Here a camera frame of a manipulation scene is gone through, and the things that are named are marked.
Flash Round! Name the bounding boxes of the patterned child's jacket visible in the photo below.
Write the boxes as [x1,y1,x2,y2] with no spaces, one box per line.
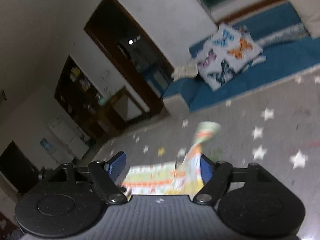
[121,121,221,198]

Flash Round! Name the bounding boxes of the white refrigerator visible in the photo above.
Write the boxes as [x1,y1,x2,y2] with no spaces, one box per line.
[48,118,89,159]

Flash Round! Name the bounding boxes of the dark wooden side table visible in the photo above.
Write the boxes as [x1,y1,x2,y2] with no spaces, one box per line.
[98,86,150,137]

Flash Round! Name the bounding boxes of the grey star tablecloth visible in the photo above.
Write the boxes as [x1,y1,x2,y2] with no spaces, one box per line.
[96,66,319,239]

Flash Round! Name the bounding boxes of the crumpled beige cloth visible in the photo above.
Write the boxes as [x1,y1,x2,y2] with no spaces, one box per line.
[171,63,198,81]

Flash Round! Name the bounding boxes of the dark wooden doorway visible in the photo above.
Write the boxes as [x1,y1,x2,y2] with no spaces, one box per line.
[84,0,174,116]

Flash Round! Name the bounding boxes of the butterfly print pillow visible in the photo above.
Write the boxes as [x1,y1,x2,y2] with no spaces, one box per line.
[195,23,266,91]

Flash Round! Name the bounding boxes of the blue sofa bench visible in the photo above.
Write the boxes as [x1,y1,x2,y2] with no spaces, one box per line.
[163,2,319,111]

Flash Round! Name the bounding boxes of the grey cushion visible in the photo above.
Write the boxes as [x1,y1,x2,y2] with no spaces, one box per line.
[289,0,320,39]

